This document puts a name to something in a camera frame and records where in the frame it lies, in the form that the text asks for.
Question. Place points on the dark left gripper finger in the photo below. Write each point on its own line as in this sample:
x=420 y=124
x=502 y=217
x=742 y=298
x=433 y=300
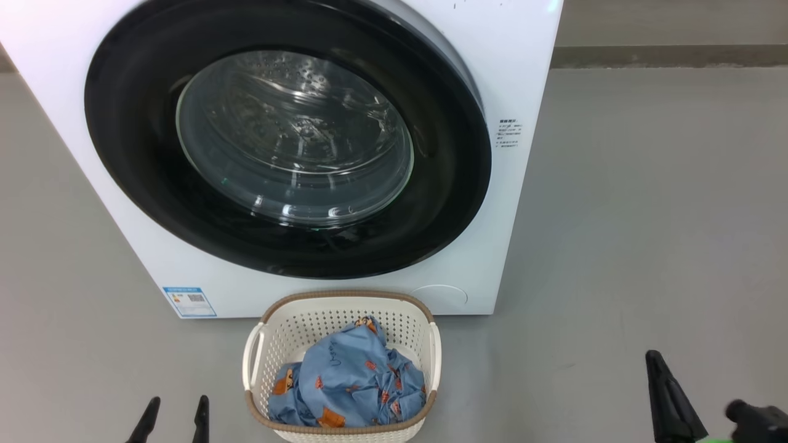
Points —
x=201 y=424
x=146 y=424

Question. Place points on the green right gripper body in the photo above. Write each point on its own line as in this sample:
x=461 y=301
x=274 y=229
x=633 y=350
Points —
x=717 y=440

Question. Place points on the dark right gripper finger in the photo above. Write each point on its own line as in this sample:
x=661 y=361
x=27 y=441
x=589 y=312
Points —
x=671 y=412

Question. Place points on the black round glass washer door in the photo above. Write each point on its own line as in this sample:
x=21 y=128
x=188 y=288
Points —
x=443 y=203

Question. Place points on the cream perforated laundry basket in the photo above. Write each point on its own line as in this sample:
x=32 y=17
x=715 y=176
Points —
x=295 y=326

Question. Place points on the white front-load washing machine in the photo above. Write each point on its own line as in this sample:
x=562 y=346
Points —
x=523 y=61

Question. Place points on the blue energy label sticker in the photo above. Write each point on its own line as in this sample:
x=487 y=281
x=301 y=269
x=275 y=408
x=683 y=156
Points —
x=189 y=301

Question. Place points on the round white filter cover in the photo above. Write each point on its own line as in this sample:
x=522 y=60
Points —
x=440 y=299

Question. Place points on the small printed text label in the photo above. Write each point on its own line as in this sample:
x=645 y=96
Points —
x=510 y=133

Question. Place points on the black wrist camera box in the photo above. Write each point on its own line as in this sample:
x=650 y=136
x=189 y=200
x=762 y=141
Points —
x=763 y=424

